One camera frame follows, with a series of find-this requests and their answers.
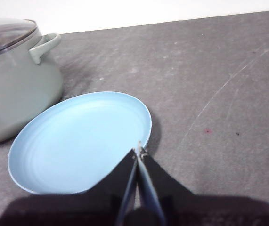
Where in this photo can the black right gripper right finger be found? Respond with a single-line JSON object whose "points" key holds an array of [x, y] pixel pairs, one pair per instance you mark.
{"points": [[195, 209]]}

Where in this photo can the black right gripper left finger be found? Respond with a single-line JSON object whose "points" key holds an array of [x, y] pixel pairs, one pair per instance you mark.
{"points": [[82, 207]]}

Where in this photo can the glass lid with green knob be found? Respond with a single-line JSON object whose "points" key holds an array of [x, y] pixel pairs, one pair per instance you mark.
{"points": [[4, 35]]}

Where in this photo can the light blue round plate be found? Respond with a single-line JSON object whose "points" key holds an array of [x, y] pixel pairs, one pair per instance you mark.
{"points": [[77, 131]]}

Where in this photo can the pale green electric steamer pot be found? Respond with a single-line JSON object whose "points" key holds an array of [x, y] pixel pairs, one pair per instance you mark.
{"points": [[18, 94]]}

